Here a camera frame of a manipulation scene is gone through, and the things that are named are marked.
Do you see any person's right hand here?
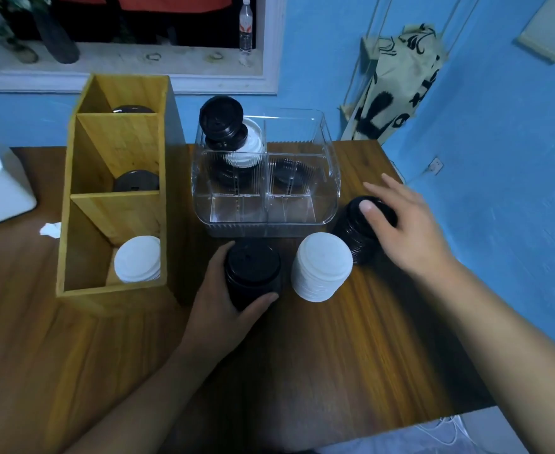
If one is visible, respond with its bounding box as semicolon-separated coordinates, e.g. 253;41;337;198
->
358;173;459;282

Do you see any person's left hand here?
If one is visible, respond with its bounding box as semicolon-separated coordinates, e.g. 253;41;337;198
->
178;240;280;370

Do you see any short stack of black lids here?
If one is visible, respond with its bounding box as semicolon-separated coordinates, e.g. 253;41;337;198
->
334;195;399;253

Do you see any white domed cup lid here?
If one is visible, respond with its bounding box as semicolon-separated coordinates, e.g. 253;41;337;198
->
290;232;354;303

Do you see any wooden three-compartment organizer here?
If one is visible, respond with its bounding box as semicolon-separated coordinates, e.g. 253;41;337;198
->
55;74;186;308

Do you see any pile of black and white cup lids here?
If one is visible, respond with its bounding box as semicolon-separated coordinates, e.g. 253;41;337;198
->
198;95;316;190

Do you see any person's right forearm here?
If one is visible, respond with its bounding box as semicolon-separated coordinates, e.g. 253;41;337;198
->
419;262;555;454

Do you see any person's left forearm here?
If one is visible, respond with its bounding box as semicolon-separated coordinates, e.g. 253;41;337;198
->
64;349;221;454

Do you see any clear plastic container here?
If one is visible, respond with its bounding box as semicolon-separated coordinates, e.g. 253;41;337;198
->
191;108;342;238

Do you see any cream tote bag black print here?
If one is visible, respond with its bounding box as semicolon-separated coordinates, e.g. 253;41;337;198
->
341;23;448;143

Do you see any clear plastic water bottle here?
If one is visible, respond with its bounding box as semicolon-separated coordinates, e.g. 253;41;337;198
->
238;0;253;55

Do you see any dark glass vase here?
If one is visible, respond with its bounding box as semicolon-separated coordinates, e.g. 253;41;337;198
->
31;4;80;64

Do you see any small potted plant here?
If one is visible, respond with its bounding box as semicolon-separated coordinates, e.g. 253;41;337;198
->
0;21;39;64

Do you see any hanging rope shelf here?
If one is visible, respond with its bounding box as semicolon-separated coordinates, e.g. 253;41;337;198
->
339;0;482;133

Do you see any white cable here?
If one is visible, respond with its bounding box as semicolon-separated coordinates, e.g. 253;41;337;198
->
414;416;477;445

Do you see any cream wall plate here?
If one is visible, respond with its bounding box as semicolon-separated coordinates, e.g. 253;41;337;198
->
516;0;555;64

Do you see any white window frame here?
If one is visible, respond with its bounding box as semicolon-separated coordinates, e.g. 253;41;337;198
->
0;0;287;95

